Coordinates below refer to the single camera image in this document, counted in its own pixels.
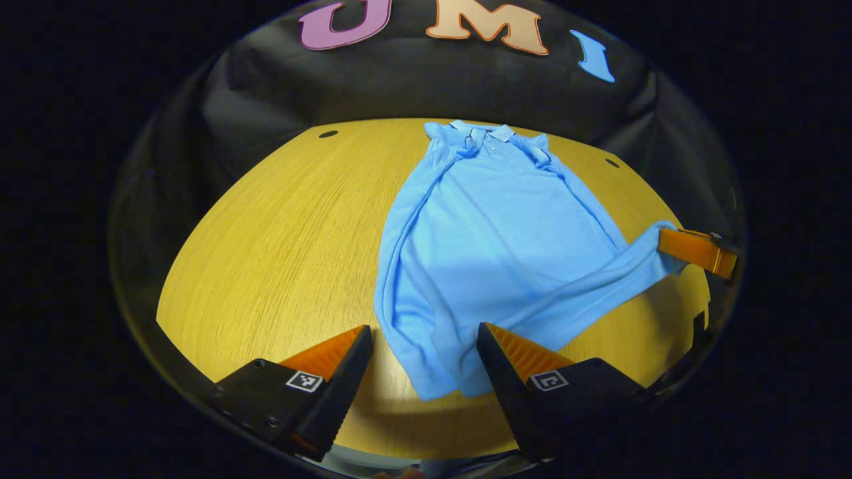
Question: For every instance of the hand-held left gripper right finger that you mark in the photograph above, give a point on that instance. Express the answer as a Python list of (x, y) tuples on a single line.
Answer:
[(509, 392)]

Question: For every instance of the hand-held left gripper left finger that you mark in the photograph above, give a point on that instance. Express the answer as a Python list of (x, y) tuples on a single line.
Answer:
[(343, 392)]

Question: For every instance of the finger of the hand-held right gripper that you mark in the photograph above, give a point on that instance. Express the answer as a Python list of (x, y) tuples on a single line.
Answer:
[(695, 251)]

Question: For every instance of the light blue polo T-shirt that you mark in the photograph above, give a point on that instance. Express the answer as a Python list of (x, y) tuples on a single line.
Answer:
[(506, 239)]

